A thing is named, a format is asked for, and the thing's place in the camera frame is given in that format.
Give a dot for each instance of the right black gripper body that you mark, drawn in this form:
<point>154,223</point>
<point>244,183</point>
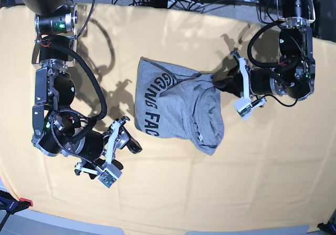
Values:
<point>95,143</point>

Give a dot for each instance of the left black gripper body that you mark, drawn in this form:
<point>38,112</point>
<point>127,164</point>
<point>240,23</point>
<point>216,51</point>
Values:
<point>261,81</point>

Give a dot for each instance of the grey t-shirt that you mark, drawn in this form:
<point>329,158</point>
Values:
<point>172,101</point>

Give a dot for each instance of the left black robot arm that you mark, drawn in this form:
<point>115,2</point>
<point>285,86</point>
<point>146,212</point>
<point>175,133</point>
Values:
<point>293,73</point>

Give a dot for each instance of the yellow table cloth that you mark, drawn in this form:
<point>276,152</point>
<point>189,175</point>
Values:
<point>275,169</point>

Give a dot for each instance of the blue red table clamp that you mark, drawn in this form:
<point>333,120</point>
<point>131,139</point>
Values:
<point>12,205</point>

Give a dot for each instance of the black clamp right corner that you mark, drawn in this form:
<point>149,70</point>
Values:
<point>328,228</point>

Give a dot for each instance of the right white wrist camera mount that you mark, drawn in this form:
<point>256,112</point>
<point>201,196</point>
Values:
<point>109,153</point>

